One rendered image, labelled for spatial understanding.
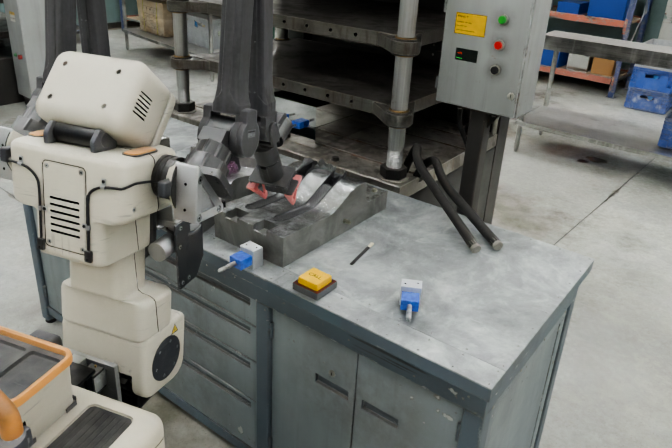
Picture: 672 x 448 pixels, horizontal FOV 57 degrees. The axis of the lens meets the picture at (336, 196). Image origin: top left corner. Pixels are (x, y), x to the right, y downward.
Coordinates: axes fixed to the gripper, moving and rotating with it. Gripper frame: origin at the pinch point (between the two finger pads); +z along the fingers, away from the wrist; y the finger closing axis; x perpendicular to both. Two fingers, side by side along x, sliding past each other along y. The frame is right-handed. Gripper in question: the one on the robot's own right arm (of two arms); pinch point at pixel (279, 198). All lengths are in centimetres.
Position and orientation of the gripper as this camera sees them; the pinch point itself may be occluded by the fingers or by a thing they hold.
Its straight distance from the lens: 157.0
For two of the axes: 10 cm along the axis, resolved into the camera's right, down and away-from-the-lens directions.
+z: 1.2, 6.4, 7.6
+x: -3.4, 7.4, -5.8
